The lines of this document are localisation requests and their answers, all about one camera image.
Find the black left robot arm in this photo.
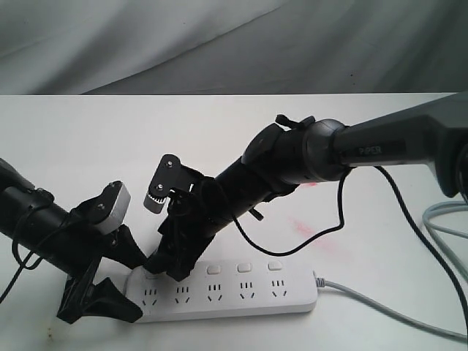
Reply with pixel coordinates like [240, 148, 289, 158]
[1, 161, 146, 324]

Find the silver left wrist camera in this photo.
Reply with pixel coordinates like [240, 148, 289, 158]
[88, 181, 131, 235]

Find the white backdrop cloth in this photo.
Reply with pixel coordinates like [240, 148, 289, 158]
[1, 1, 467, 94]

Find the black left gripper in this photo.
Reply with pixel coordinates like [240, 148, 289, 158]
[47, 199, 148, 324]

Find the white power strip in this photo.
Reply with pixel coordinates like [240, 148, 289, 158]
[124, 257, 318, 322]

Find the black right camera cable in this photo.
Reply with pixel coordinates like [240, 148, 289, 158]
[233, 166, 468, 326]

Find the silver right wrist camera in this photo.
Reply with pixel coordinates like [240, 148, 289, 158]
[143, 154, 203, 214]

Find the black camera cable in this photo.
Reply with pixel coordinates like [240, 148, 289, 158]
[233, 166, 468, 326]
[0, 208, 74, 304]

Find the black left camera cable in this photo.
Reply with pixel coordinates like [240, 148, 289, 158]
[0, 208, 74, 304]

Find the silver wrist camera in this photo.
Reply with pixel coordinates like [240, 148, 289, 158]
[88, 181, 131, 235]
[143, 154, 203, 214]

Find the grey power cable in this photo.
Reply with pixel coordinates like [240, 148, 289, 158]
[313, 199, 468, 346]

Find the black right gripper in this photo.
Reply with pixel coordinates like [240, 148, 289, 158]
[143, 171, 234, 282]

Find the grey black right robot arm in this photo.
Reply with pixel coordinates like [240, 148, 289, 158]
[144, 92, 467, 281]

